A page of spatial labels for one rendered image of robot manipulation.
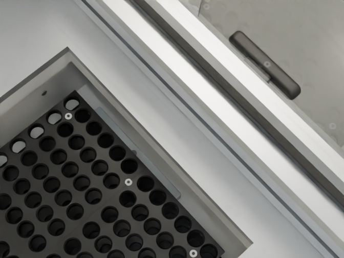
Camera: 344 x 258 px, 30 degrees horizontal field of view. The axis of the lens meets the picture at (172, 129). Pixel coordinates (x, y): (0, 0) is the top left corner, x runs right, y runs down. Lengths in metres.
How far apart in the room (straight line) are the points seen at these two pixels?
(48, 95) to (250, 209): 0.22
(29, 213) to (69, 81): 0.13
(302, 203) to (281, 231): 0.05
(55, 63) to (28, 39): 0.03
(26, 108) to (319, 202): 0.27
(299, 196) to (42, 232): 0.20
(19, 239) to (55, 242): 0.03
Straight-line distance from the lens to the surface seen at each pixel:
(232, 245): 0.55
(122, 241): 0.49
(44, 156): 0.51
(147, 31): 0.44
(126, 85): 0.48
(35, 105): 0.56
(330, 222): 0.41
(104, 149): 0.51
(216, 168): 0.45
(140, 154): 0.56
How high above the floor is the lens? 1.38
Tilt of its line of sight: 69 degrees down
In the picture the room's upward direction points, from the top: 1 degrees clockwise
